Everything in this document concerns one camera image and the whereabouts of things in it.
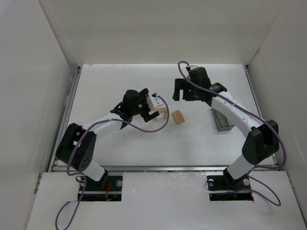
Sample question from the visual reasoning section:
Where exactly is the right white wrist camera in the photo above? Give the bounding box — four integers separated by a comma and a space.
186, 65, 198, 71

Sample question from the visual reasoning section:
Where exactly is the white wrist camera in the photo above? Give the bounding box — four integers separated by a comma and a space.
146, 93, 164, 110
186, 65, 198, 71

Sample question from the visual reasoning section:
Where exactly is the purple cable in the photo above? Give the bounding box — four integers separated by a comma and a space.
177, 61, 288, 207
55, 94, 169, 230

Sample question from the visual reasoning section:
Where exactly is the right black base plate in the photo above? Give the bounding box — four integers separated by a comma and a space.
206, 173, 254, 201

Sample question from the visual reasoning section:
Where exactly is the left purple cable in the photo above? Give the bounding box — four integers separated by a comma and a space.
55, 94, 169, 230

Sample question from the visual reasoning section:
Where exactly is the smoky transparent plastic box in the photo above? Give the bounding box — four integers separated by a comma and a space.
212, 108, 235, 132

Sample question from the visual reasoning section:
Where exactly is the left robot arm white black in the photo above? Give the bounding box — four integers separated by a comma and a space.
56, 88, 163, 188

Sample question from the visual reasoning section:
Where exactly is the aluminium table frame rail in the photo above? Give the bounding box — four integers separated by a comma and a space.
49, 64, 280, 173

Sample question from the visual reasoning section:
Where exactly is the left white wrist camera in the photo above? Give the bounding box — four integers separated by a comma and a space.
146, 93, 164, 110

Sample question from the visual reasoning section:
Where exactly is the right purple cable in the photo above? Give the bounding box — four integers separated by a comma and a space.
177, 61, 288, 207

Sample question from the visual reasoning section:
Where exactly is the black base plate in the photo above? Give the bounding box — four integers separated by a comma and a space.
76, 175, 123, 202
206, 173, 254, 201

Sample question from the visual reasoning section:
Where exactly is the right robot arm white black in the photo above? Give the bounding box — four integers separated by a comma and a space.
173, 65, 280, 191

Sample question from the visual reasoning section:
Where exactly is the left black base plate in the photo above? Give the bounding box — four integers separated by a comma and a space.
76, 175, 123, 202

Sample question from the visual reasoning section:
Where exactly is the engraved wood block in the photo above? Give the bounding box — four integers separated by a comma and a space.
175, 110, 185, 124

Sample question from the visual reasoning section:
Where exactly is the plain wood block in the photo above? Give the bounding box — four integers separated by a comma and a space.
154, 107, 168, 114

